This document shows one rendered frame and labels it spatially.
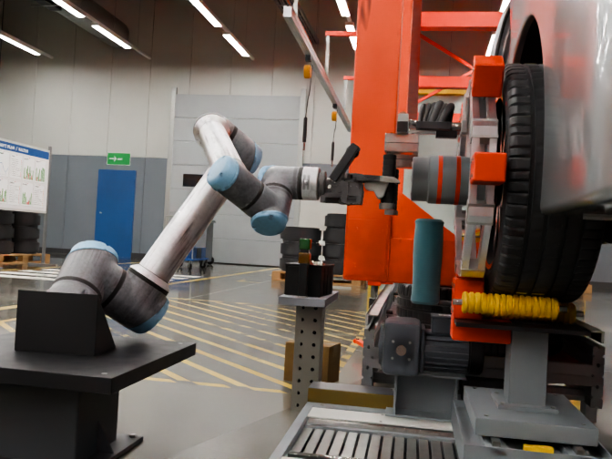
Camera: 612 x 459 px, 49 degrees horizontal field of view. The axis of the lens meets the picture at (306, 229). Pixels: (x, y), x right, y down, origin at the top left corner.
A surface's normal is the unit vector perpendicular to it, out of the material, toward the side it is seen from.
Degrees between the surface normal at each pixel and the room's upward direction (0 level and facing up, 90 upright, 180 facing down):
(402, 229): 90
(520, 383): 90
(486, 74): 125
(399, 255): 90
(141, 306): 95
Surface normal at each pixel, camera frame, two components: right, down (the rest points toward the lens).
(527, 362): -0.16, -0.03
